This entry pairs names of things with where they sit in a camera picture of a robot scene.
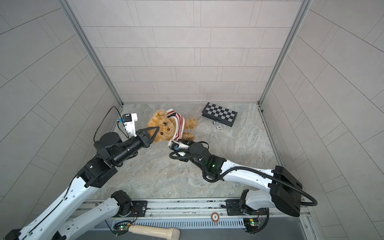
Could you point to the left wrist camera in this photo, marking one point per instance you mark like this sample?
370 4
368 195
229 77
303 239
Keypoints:
128 121

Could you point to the right green circuit board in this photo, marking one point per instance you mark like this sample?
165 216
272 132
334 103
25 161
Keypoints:
251 225

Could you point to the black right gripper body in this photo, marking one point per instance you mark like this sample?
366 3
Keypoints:
184 159

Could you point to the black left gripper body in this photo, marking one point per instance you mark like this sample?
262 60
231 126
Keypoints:
143 141

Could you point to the aluminium corner profile left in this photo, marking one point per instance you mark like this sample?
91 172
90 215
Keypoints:
69 13

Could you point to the left green circuit board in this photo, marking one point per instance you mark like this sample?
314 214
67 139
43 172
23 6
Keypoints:
122 227

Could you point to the aluminium corner profile right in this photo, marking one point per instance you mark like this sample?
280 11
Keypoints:
286 47

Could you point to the red white striped knit sweater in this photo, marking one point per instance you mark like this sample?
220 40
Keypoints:
179 124

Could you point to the round red sticker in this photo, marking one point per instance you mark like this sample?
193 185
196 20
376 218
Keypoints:
215 217

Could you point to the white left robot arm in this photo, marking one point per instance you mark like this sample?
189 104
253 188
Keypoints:
54 222

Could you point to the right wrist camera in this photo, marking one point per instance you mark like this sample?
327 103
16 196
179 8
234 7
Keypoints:
177 146

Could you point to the aluminium corner profile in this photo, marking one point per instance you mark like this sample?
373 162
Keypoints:
286 47
69 13

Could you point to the folded black chess board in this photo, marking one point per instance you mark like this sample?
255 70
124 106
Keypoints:
219 114

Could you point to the green circuit board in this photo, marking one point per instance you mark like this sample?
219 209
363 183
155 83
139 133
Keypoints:
122 227
251 225

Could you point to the beige wooden handle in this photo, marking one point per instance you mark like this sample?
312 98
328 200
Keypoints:
167 234

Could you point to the brown teddy bear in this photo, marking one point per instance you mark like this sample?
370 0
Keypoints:
167 127

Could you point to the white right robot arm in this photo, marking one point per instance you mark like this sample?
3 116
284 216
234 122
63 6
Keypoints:
276 188

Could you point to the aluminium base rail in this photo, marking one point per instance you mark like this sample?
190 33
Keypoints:
192 213

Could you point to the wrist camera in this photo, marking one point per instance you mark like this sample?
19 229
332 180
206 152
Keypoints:
128 121
177 146

